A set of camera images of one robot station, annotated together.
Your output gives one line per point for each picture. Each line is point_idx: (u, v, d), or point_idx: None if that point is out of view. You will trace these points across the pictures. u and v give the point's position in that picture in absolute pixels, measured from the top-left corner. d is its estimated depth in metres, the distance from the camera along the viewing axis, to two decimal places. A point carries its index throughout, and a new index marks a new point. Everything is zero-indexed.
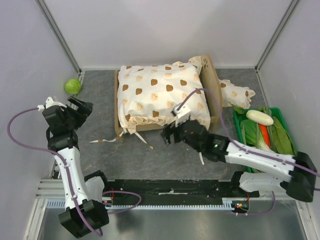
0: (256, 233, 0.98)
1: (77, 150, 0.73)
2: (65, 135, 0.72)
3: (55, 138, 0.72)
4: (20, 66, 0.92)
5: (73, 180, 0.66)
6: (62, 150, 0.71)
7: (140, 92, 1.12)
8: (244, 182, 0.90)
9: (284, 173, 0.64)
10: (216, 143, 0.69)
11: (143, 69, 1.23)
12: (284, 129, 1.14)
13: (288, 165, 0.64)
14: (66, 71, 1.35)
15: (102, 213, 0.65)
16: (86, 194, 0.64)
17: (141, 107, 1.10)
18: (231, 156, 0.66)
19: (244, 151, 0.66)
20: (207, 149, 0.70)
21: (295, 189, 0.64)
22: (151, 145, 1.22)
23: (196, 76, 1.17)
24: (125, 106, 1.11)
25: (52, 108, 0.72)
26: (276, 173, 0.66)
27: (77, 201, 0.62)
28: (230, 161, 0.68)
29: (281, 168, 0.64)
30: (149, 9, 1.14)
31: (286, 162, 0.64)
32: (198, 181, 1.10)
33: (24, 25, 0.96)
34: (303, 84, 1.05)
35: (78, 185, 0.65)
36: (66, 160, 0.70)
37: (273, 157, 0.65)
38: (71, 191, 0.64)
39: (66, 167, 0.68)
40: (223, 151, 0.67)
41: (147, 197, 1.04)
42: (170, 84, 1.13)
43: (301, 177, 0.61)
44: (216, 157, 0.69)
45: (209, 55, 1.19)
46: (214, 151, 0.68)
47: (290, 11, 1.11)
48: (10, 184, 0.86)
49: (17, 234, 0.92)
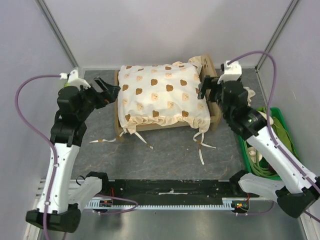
0: (256, 233, 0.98)
1: (75, 148, 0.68)
2: (70, 127, 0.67)
3: (59, 126, 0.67)
4: (19, 67, 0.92)
5: (54, 184, 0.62)
6: (60, 144, 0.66)
7: (140, 92, 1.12)
8: (243, 180, 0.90)
9: (296, 186, 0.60)
10: (250, 118, 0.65)
11: (143, 69, 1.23)
12: (284, 128, 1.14)
13: (307, 182, 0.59)
14: (66, 71, 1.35)
15: (69, 228, 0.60)
16: (60, 205, 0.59)
17: (141, 107, 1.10)
18: (259, 139, 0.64)
19: (274, 143, 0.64)
20: (235, 118, 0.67)
21: (291, 200, 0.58)
22: (151, 145, 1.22)
23: (196, 76, 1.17)
24: (125, 106, 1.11)
25: (69, 90, 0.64)
26: (289, 181, 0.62)
27: (47, 209, 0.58)
28: (254, 144, 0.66)
29: (297, 179, 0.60)
30: (149, 9, 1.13)
31: (306, 178, 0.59)
32: (198, 181, 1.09)
33: (24, 25, 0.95)
34: (303, 85, 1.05)
35: (56, 192, 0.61)
36: (58, 157, 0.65)
37: (297, 167, 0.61)
38: (47, 195, 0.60)
39: (54, 165, 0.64)
40: (253, 129, 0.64)
41: (147, 197, 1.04)
42: (170, 84, 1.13)
43: (309, 196, 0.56)
44: (241, 130, 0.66)
45: (209, 55, 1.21)
46: (243, 123, 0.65)
47: (290, 11, 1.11)
48: (10, 184, 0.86)
49: (18, 234, 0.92)
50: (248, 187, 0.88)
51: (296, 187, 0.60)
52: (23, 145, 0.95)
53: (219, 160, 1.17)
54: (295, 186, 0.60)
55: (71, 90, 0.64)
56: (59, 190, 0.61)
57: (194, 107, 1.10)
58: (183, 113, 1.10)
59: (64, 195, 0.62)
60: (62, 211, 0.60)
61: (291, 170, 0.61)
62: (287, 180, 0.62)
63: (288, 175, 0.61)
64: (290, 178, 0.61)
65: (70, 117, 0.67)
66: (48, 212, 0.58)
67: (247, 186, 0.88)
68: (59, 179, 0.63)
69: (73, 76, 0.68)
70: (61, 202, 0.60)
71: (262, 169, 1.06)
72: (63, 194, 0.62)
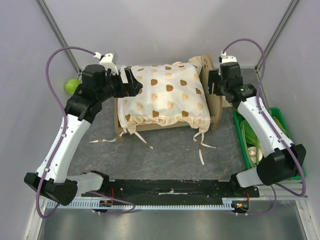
0: (256, 233, 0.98)
1: (85, 124, 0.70)
2: (86, 100, 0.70)
3: (77, 98, 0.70)
4: (19, 67, 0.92)
5: (57, 152, 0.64)
6: (72, 116, 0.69)
7: (141, 92, 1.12)
8: (239, 173, 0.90)
9: (270, 145, 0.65)
10: (242, 88, 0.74)
11: (143, 69, 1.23)
12: (284, 129, 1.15)
13: (281, 145, 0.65)
14: (66, 71, 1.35)
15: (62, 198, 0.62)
16: (58, 175, 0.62)
17: (141, 107, 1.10)
18: (245, 104, 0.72)
19: (258, 109, 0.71)
20: (230, 89, 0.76)
21: (267, 166, 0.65)
22: (151, 145, 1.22)
23: (196, 76, 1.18)
24: (125, 107, 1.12)
25: (95, 67, 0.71)
26: (265, 143, 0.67)
27: (45, 175, 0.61)
28: (242, 111, 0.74)
29: (272, 140, 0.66)
30: (149, 9, 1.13)
31: (281, 141, 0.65)
32: (198, 181, 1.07)
33: (24, 25, 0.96)
34: (303, 85, 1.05)
35: (57, 161, 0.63)
36: (67, 130, 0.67)
37: (275, 131, 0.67)
38: (49, 161, 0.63)
39: (62, 135, 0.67)
40: (243, 96, 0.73)
41: (147, 197, 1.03)
42: (170, 84, 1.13)
43: (280, 155, 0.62)
44: (233, 97, 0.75)
45: (209, 55, 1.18)
46: (235, 90, 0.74)
47: (290, 11, 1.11)
48: (10, 184, 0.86)
49: (17, 234, 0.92)
50: (244, 182, 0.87)
51: (270, 147, 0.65)
52: (24, 145, 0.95)
53: (219, 160, 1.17)
54: (269, 146, 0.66)
55: (97, 68, 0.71)
56: (60, 160, 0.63)
57: (194, 107, 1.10)
58: (183, 113, 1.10)
59: (64, 165, 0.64)
60: (58, 181, 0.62)
61: (269, 132, 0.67)
62: (264, 142, 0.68)
63: (266, 136, 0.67)
64: (266, 139, 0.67)
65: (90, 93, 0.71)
66: (45, 179, 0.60)
67: (243, 180, 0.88)
68: (63, 149, 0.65)
69: (107, 58, 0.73)
70: (59, 172, 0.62)
71: None
72: (64, 165, 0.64)
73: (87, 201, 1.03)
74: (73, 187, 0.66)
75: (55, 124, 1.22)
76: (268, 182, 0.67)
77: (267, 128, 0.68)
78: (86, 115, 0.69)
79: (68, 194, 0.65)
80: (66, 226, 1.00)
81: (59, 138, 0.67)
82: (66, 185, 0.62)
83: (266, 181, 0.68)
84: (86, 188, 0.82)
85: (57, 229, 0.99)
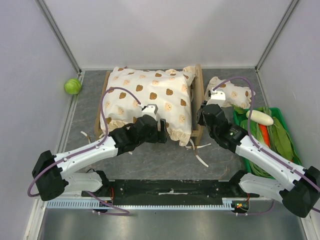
0: (256, 233, 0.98)
1: (115, 152, 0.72)
2: (128, 139, 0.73)
3: (122, 131, 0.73)
4: (19, 67, 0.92)
5: (81, 154, 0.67)
6: (111, 138, 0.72)
7: (124, 96, 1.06)
8: (244, 181, 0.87)
9: (287, 181, 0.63)
10: (232, 132, 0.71)
11: (133, 73, 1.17)
12: (284, 129, 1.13)
13: (296, 175, 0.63)
14: (66, 71, 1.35)
15: (47, 192, 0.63)
16: (68, 170, 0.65)
17: (122, 111, 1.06)
18: (242, 147, 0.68)
19: (257, 147, 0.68)
20: (220, 135, 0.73)
21: (293, 201, 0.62)
22: (135, 158, 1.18)
23: (183, 87, 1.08)
24: (107, 109, 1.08)
25: (147, 118, 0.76)
26: (280, 178, 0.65)
27: (59, 162, 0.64)
28: (240, 154, 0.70)
29: (286, 175, 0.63)
30: (149, 9, 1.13)
31: (295, 171, 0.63)
32: (198, 181, 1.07)
33: (24, 27, 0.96)
34: (303, 85, 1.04)
35: (76, 159, 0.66)
36: (102, 144, 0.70)
37: (284, 163, 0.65)
38: (72, 155, 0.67)
39: (96, 145, 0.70)
40: (236, 140, 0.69)
41: (147, 198, 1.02)
42: (154, 92, 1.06)
43: (305, 190, 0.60)
44: (227, 144, 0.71)
45: (200, 66, 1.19)
46: (227, 137, 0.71)
47: (290, 11, 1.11)
48: (10, 184, 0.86)
49: (17, 234, 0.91)
50: (251, 189, 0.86)
51: (287, 181, 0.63)
52: (23, 145, 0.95)
53: (219, 160, 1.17)
54: (286, 182, 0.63)
55: (150, 119, 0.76)
56: (79, 160, 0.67)
57: (175, 119, 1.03)
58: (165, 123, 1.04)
59: (77, 167, 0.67)
60: (62, 175, 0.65)
61: (279, 167, 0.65)
62: (277, 177, 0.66)
63: (277, 172, 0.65)
64: (280, 175, 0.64)
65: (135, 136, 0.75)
66: (57, 165, 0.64)
67: (249, 187, 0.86)
68: (88, 155, 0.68)
69: (149, 110, 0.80)
70: (69, 169, 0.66)
71: (263, 170, 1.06)
72: (78, 166, 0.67)
73: (87, 201, 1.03)
74: (60, 190, 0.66)
75: (55, 124, 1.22)
76: (302, 214, 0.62)
77: (275, 163, 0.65)
78: (119, 148, 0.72)
79: (54, 192, 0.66)
80: (66, 227, 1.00)
81: (92, 145, 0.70)
82: (61, 183, 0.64)
83: (299, 213, 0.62)
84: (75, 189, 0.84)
85: (57, 228, 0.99)
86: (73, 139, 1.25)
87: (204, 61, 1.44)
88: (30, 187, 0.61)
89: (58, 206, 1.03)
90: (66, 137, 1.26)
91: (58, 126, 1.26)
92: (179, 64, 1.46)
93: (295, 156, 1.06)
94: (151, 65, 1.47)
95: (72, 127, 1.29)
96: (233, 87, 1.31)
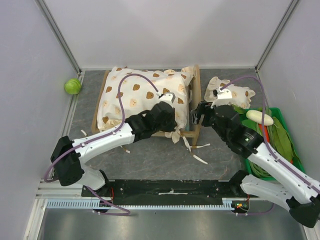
0: (255, 233, 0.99)
1: (131, 139, 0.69)
2: (145, 127, 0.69)
3: (137, 118, 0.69)
4: (20, 66, 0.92)
5: (98, 139, 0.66)
6: (129, 126, 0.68)
7: (121, 96, 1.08)
8: (246, 183, 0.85)
9: (304, 196, 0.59)
10: (247, 137, 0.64)
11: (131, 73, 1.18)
12: (284, 129, 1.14)
13: (313, 191, 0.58)
14: (66, 71, 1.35)
15: (66, 176, 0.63)
16: (86, 155, 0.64)
17: (119, 111, 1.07)
18: (258, 157, 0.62)
19: (274, 158, 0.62)
20: (234, 140, 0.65)
21: (300, 213, 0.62)
22: (135, 158, 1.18)
23: (180, 87, 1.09)
24: (104, 108, 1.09)
25: (165, 104, 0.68)
26: (295, 192, 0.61)
27: (77, 147, 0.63)
28: (255, 161, 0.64)
29: (304, 190, 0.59)
30: (149, 9, 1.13)
31: (312, 187, 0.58)
32: (198, 181, 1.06)
33: (24, 27, 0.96)
34: (303, 85, 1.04)
35: (93, 145, 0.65)
36: (119, 130, 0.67)
37: (301, 177, 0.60)
38: (89, 140, 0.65)
39: (112, 132, 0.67)
40: (251, 146, 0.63)
41: (147, 197, 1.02)
42: (151, 91, 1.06)
43: None
44: (241, 150, 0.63)
45: (197, 66, 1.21)
46: (242, 142, 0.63)
47: (290, 11, 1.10)
48: (10, 184, 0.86)
49: (18, 234, 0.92)
50: (252, 191, 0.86)
51: (304, 196, 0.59)
52: (24, 146, 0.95)
53: (219, 160, 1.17)
54: (302, 197, 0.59)
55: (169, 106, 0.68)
56: (96, 146, 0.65)
57: None
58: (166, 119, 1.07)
59: (95, 152, 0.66)
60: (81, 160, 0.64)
61: (295, 180, 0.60)
62: (292, 189, 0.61)
63: (294, 186, 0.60)
64: (296, 190, 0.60)
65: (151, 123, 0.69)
66: (75, 150, 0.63)
67: (250, 189, 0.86)
68: (104, 141, 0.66)
69: (167, 98, 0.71)
70: (87, 155, 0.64)
71: (263, 169, 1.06)
72: (94, 152, 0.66)
73: (87, 201, 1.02)
74: (78, 175, 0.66)
75: (55, 124, 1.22)
76: (310, 225, 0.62)
77: (292, 176, 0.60)
78: (135, 135, 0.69)
79: (73, 177, 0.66)
80: (66, 227, 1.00)
81: (109, 132, 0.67)
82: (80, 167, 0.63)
83: (307, 224, 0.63)
84: (84, 182, 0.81)
85: (57, 228, 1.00)
86: (73, 139, 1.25)
87: (204, 61, 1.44)
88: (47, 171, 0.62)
89: (58, 206, 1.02)
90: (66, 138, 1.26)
91: (58, 126, 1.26)
92: (178, 64, 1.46)
93: (295, 156, 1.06)
94: (151, 66, 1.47)
95: (72, 127, 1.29)
96: (233, 87, 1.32)
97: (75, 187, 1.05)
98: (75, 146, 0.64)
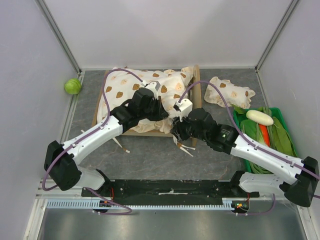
0: (255, 233, 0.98)
1: (120, 130, 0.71)
2: (130, 115, 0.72)
3: (122, 109, 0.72)
4: (19, 66, 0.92)
5: (88, 138, 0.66)
6: (114, 118, 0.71)
7: (121, 96, 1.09)
8: (244, 182, 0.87)
9: (289, 176, 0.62)
10: (224, 133, 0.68)
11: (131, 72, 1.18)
12: (284, 128, 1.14)
13: (296, 169, 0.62)
14: (66, 71, 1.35)
15: (65, 179, 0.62)
16: (81, 154, 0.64)
17: None
18: (239, 149, 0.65)
19: (253, 146, 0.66)
20: (212, 139, 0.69)
21: (294, 193, 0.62)
22: (135, 158, 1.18)
23: (178, 86, 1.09)
24: (104, 108, 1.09)
25: (145, 89, 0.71)
26: (281, 174, 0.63)
27: (69, 149, 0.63)
28: (237, 155, 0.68)
29: (287, 170, 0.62)
30: (149, 9, 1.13)
31: (295, 165, 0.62)
32: (198, 181, 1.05)
33: (24, 27, 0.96)
34: (303, 85, 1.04)
35: (85, 143, 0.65)
36: (105, 125, 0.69)
37: (282, 158, 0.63)
38: (79, 139, 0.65)
39: (100, 127, 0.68)
40: (230, 141, 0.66)
41: (147, 198, 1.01)
42: None
43: (308, 183, 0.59)
44: (222, 147, 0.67)
45: (197, 66, 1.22)
46: (220, 139, 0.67)
47: (289, 11, 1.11)
48: (9, 184, 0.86)
49: (18, 234, 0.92)
50: (251, 188, 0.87)
51: (289, 176, 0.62)
52: (23, 146, 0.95)
53: (219, 160, 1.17)
54: (288, 177, 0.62)
55: (148, 90, 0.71)
56: (88, 144, 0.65)
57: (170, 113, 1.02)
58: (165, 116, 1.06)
59: (88, 150, 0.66)
60: (75, 160, 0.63)
61: (278, 163, 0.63)
62: (278, 173, 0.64)
63: (278, 168, 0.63)
64: (281, 171, 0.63)
65: (135, 110, 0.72)
66: (68, 152, 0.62)
67: (250, 187, 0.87)
68: (94, 137, 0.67)
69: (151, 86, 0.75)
70: (81, 154, 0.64)
71: (263, 169, 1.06)
72: (87, 150, 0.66)
73: (87, 201, 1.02)
74: (75, 176, 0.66)
75: (55, 124, 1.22)
76: (306, 204, 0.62)
77: (273, 159, 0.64)
78: (124, 125, 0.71)
79: (72, 179, 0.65)
80: (66, 227, 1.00)
81: (96, 128, 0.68)
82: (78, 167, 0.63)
83: (304, 204, 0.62)
84: (84, 184, 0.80)
85: (57, 228, 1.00)
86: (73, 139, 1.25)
87: (204, 61, 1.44)
88: (44, 179, 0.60)
89: (58, 206, 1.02)
90: (66, 137, 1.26)
91: (58, 126, 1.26)
92: (178, 64, 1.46)
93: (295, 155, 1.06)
94: (151, 66, 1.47)
95: (72, 127, 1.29)
96: (233, 87, 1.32)
97: (75, 187, 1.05)
98: (66, 148, 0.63)
